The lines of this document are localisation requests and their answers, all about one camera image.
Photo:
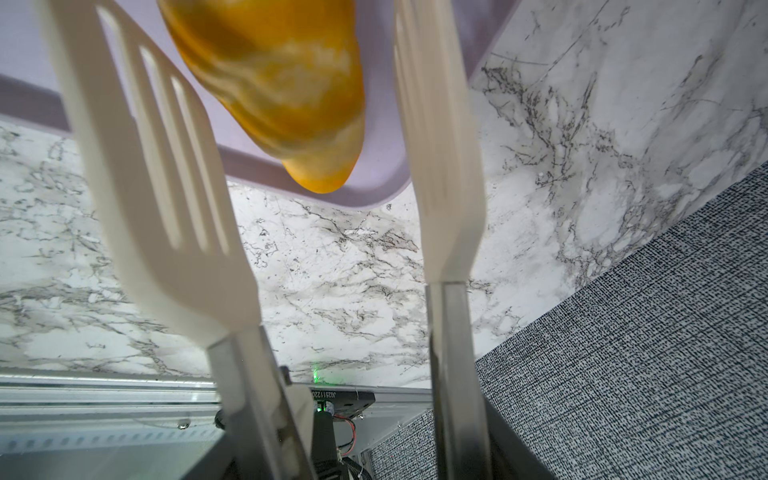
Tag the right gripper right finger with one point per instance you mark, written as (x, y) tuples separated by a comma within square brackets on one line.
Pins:
[(508, 456)]

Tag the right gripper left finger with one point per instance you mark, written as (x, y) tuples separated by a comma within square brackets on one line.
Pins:
[(218, 463)]

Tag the steel tongs white tips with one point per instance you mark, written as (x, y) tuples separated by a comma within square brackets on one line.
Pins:
[(157, 182)]

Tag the long striped bread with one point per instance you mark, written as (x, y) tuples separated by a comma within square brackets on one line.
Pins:
[(290, 74)]

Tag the lilac plastic tray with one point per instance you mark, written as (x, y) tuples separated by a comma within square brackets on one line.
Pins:
[(29, 95)]

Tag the aluminium front rail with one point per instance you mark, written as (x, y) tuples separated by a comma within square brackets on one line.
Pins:
[(75, 425)]

